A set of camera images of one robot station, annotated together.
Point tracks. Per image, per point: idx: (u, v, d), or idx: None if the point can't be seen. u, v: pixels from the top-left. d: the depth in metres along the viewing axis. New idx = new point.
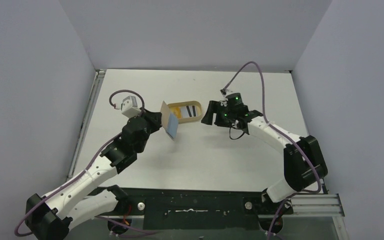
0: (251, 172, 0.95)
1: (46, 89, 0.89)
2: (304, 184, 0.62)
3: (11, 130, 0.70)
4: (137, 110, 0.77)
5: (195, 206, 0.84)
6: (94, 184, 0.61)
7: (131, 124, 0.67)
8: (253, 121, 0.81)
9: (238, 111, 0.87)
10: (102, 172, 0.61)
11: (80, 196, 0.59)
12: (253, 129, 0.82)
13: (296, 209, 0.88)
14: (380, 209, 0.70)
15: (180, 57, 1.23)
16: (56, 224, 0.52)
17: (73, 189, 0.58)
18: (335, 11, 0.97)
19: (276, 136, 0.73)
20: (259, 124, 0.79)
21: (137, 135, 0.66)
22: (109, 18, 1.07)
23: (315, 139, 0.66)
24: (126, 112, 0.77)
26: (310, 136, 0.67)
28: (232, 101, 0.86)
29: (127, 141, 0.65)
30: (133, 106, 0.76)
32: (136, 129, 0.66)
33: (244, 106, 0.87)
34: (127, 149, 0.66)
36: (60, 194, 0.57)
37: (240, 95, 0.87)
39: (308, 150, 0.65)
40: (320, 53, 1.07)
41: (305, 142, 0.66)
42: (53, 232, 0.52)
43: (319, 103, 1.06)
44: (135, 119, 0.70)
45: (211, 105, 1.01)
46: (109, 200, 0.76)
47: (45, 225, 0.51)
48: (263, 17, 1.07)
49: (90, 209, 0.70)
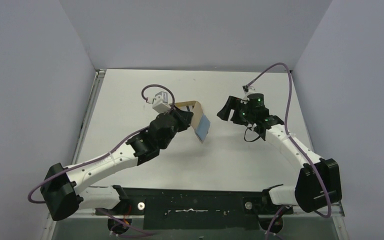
0: (251, 172, 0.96)
1: (47, 88, 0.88)
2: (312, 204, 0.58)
3: (11, 128, 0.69)
4: (167, 107, 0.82)
5: (195, 206, 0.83)
6: (113, 169, 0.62)
7: (159, 120, 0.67)
8: (272, 128, 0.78)
9: (258, 113, 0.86)
10: (124, 159, 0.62)
11: (99, 177, 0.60)
12: (271, 139, 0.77)
13: (296, 209, 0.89)
14: (381, 209, 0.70)
15: (180, 57, 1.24)
16: (70, 197, 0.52)
17: (94, 168, 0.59)
18: (334, 12, 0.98)
19: (295, 152, 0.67)
20: (278, 134, 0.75)
21: (162, 132, 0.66)
22: (110, 18, 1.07)
23: (337, 163, 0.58)
24: (156, 106, 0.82)
26: (332, 159, 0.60)
28: (253, 102, 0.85)
29: (153, 136, 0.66)
30: (163, 101, 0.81)
32: (163, 125, 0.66)
33: (265, 109, 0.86)
34: (151, 144, 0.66)
36: (81, 169, 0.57)
37: (263, 98, 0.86)
39: (326, 173, 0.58)
40: (319, 54, 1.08)
41: (324, 165, 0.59)
42: (65, 205, 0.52)
43: (319, 103, 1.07)
44: (164, 115, 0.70)
45: (230, 100, 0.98)
46: (114, 196, 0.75)
47: (61, 196, 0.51)
48: (262, 19, 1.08)
49: (98, 198, 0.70)
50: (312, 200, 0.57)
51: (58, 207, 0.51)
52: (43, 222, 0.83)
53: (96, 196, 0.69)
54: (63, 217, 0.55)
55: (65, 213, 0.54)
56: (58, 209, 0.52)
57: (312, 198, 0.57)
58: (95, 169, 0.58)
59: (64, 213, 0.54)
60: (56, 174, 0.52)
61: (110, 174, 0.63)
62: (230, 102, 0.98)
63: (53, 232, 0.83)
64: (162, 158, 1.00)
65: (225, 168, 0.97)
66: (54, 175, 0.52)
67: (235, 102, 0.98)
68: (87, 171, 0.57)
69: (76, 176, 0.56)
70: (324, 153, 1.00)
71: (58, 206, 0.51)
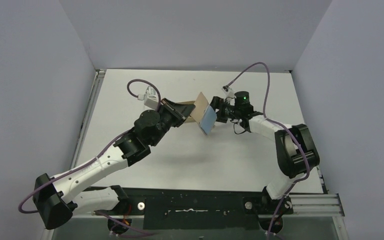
0: (251, 171, 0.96)
1: (47, 89, 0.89)
2: (294, 170, 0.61)
3: (11, 128, 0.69)
4: (155, 101, 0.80)
5: (195, 206, 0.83)
6: (103, 173, 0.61)
7: (144, 118, 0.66)
8: (253, 118, 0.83)
9: (244, 110, 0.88)
10: (112, 163, 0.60)
11: (88, 183, 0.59)
12: (254, 126, 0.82)
13: (296, 209, 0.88)
14: (381, 209, 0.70)
15: (180, 57, 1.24)
16: (60, 206, 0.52)
17: (81, 175, 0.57)
18: (335, 12, 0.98)
19: (271, 126, 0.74)
20: (257, 120, 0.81)
21: (148, 130, 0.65)
22: (110, 18, 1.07)
23: (307, 127, 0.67)
24: (146, 102, 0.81)
26: (302, 125, 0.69)
28: (240, 100, 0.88)
29: (139, 136, 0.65)
30: (151, 97, 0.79)
32: (147, 124, 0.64)
33: (250, 106, 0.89)
34: (139, 144, 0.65)
36: (68, 178, 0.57)
37: (248, 95, 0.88)
39: (300, 137, 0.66)
40: (320, 53, 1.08)
41: (296, 130, 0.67)
42: (55, 214, 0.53)
43: (319, 103, 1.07)
44: (149, 112, 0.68)
45: (214, 101, 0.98)
46: (112, 197, 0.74)
47: (49, 207, 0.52)
48: (262, 18, 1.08)
49: (95, 201, 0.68)
50: (292, 160, 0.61)
51: (49, 217, 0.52)
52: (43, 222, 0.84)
53: (93, 199, 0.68)
54: (59, 224, 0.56)
55: (58, 221, 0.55)
56: (50, 218, 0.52)
57: (292, 160, 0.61)
58: (82, 175, 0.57)
59: (56, 222, 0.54)
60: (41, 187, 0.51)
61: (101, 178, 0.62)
62: (214, 103, 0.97)
63: (53, 232, 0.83)
64: (161, 157, 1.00)
65: (224, 167, 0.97)
66: (39, 187, 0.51)
67: (219, 102, 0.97)
68: (74, 180, 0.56)
69: (63, 185, 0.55)
70: (325, 153, 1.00)
71: (49, 215, 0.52)
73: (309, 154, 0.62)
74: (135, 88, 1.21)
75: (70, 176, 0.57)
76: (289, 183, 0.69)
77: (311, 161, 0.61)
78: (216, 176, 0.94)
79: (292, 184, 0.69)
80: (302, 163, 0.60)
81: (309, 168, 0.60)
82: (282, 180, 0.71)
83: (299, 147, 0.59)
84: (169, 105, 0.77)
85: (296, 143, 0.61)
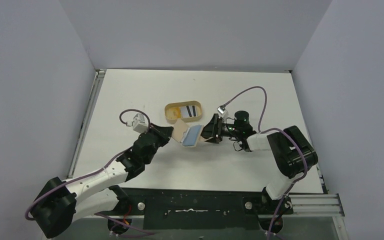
0: (251, 172, 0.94)
1: (46, 88, 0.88)
2: (291, 169, 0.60)
3: (11, 127, 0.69)
4: (145, 126, 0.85)
5: (195, 206, 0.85)
6: (108, 182, 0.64)
7: (142, 139, 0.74)
8: (251, 136, 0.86)
9: (243, 131, 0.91)
10: (117, 174, 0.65)
11: (95, 190, 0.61)
12: (253, 143, 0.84)
13: (296, 209, 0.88)
14: (381, 209, 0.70)
15: (180, 57, 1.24)
16: (72, 208, 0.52)
17: (91, 181, 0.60)
18: (334, 12, 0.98)
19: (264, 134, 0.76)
20: (253, 136, 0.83)
21: (147, 149, 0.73)
22: (110, 17, 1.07)
23: (297, 127, 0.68)
24: (136, 127, 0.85)
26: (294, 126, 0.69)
28: (239, 122, 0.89)
29: (138, 154, 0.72)
30: (140, 122, 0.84)
32: (147, 144, 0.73)
33: (249, 126, 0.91)
34: (137, 162, 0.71)
36: (79, 182, 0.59)
37: (248, 117, 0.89)
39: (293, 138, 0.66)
40: (319, 53, 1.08)
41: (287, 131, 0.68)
42: (63, 217, 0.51)
43: (318, 103, 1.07)
44: (145, 135, 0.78)
45: (215, 118, 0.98)
46: (111, 198, 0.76)
47: (61, 207, 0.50)
48: (262, 18, 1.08)
49: (95, 204, 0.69)
50: (291, 160, 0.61)
51: (58, 220, 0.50)
52: None
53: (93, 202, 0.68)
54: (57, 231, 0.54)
55: (61, 224, 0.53)
56: (55, 223, 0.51)
57: (290, 159, 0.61)
58: (92, 181, 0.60)
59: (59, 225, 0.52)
60: (57, 187, 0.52)
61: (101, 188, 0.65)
62: (215, 121, 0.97)
63: None
64: (160, 157, 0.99)
65: (224, 168, 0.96)
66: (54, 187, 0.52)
67: (218, 119, 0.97)
68: (84, 184, 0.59)
69: (75, 188, 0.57)
70: (325, 153, 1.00)
71: (57, 219, 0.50)
73: (307, 152, 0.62)
74: (126, 117, 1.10)
75: (81, 181, 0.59)
76: (289, 182, 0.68)
77: (309, 161, 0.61)
78: (216, 176, 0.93)
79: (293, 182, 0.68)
80: (302, 161, 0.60)
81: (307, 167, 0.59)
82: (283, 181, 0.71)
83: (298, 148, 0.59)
84: (157, 128, 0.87)
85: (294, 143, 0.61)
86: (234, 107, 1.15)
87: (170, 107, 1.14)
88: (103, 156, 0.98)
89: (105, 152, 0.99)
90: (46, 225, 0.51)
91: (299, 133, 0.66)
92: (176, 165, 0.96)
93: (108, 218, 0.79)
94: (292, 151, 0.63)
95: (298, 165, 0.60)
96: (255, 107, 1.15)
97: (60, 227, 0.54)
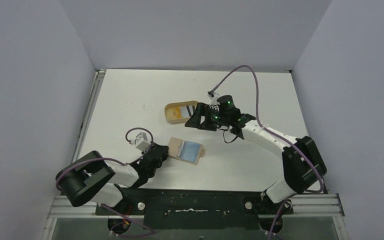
0: (250, 173, 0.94)
1: (46, 88, 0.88)
2: (303, 184, 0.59)
3: (11, 127, 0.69)
4: (147, 143, 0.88)
5: (195, 206, 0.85)
6: (125, 178, 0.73)
7: (152, 153, 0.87)
8: (246, 125, 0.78)
9: (230, 115, 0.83)
10: (133, 172, 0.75)
11: (118, 176, 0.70)
12: (248, 135, 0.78)
13: (296, 209, 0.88)
14: (381, 210, 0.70)
15: (180, 57, 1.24)
16: (108, 178, 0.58)
17: (117, 166, 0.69)
18: (334, 11, 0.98)
19: (272, 140, 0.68)
20: (253, 129, 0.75)
21: (153, 163, 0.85)
22: (110, 18, 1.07)
23: (312, 139, 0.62)
24: (139, 145, 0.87)
26: (307, 136, 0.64)
28: (224, 105, 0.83)
29: (145, 166, 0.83)
30: (143, 139, 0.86)
32: (155, 157, 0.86)
33: (236, 109, 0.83)
34: (144, 172, 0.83)
36: (112, 164, 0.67)
37: (232, 99, 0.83)
39: (306, 151, 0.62)
40: (319, 53, 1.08)
41: (301, 144, 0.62)
42: (98, 185, 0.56)
43: (318, 103, 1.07)
44: (155, 149, 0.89)
45: (199, 107, 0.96)
46: (117, 193, 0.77)
47: (102, 175, 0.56)
48: (261, 19, 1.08)
49: (106, 191, 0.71)
50: (301, 176, 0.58)
51: (94, 185, 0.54)
52: (43, 222, 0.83)
53: (105, 190, 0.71)
54: (76, 205, 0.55)
55: (88, 196, 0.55)
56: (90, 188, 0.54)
57: (301, 176, 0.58)
58: (121, 168, 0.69)
59: (87, 195, 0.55)
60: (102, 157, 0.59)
61: (116, 180, 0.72)
62: (199, 109, 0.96)
63: (53, 232, 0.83)
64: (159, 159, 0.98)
65: (224, 168, 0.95)
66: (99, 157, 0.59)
67: (202, 108, 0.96)
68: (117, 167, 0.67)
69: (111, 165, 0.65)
70: (325, 153, 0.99)
71: (96, 184, 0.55)
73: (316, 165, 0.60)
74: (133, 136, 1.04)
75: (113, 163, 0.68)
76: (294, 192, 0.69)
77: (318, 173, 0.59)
78: (216, 176, 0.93)
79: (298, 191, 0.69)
80: (312, 175, 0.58)
81: (320, 179, 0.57)
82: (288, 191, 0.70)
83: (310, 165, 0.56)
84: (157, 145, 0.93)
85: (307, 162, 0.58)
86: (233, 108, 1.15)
87: (170, 107, 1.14)
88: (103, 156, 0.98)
89: (105, 152, 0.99)
90: (77, 190, 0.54)
91: (314, 145, 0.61)
92: (175, 164, 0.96)
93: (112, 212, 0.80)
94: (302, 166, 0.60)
95: (308, 181, 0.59)
96: (255, 107, 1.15)
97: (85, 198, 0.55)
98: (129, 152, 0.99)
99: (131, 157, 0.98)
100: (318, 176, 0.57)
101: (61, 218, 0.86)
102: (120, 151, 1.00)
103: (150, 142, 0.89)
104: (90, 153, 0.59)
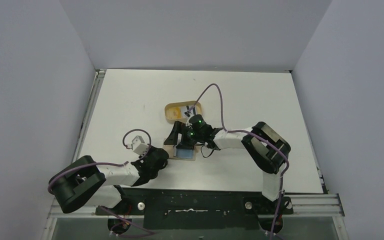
0: (250, 173, 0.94)
1: (46, 88, 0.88)
2: (273, 165, 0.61)
3: (11, 127, 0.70)
4: (145, 145, 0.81)
5: (195, 206, 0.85)
6: (123, 179, 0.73)
7: (158, 152, 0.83)
8: (216, 135, 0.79)
9: (204, 132, 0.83)
10: (133, 172, 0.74)
11: (114, 180, 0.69)
12: (220, 143, 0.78)
13: (296, 209, 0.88)
14: (381, 210, 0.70)
15: (180, 56, 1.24)
16: (99, 185, 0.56)
17: (113, 169, 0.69)
18: (334, 11, 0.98)
19: (235, 136, 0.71)
20: (220, 135, 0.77)
21: (158, 162, 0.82)
22: (110, 18, 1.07)
23: (265, 123, 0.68)
24: (136, 148, 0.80)
26: (261, 122, 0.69)
28: (195, 125, 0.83)
29: (150, 165, 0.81)
30: (140, 141, 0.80)
32: (161, 156, 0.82)
33: (208, 126, 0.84)
34: (146, 170, 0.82)
36: (107, 168, 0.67)
37: (202, 118, 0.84)
39: (263, 133, 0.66)
40: (319, 53, 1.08)
41: (258, 129, 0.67)
42: (88, 192, 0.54)
43: (318, 103, 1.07)
44: (161, 150, 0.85)
45: (176, 126, 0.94)
46: (116, 195, 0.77)
47: (92, 181, 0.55)
48: (261, 19, 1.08)
49: (103, 194, 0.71)
50: (270, 158, 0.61)
51: (84, 192, 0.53)
52: (43, 222, 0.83)
53: (102, 192, 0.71)
54: (68, 211, 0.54)
55: (79, 202, 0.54)
56: (79, 195, 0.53)
57: (270, 157, 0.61)
58: (116, 170, 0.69)
59: (78, 202, 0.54)
60: (94, 163, 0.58)
61: (115, 182, 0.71)
62: (177, 128, 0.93)
63: (53, 232, 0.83)
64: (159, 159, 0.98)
65: (224, 168, 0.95)
66: (91, 163, 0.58)
67: (179, 127, 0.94)
68: (110, 170, 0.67)
69: (103, 169, 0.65)
70: (325, 153, 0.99)
71: (85, 191, 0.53)
73: (281, 145, 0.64)
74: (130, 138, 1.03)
75: (107, 167, 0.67)
76: (279, 177, 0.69)
77: (283, 151, 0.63)
78: (216, 176, 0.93)
79: (282, 175, 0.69)
80: (278, 154, 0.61)
81: (284, 156, 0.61)
82: (275, 179, 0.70)
83: (269, 143, 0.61)
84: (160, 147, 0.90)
85: (268, 143, 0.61)
86: (208, 120, 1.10)
87: (170, 107, 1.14)
88: (103, 157, 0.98)
89: (105, 152, 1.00)
90: (67, 197, 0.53)
91: (268, 128, 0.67)
92: (175, 164, 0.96)
93: (111, 212, 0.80)
94: (267, 149, 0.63)
95: (277, 161, 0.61)
96: (255, 107, 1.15)
97: (77, 204, 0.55)
98: (129, 152, 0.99)
99: (131, 157, 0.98)
100: (283, 154, 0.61)
101: (61, 218, 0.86)
102: (120, 151, 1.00)
103: (147, 144, 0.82)
104: (83, 158, 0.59)
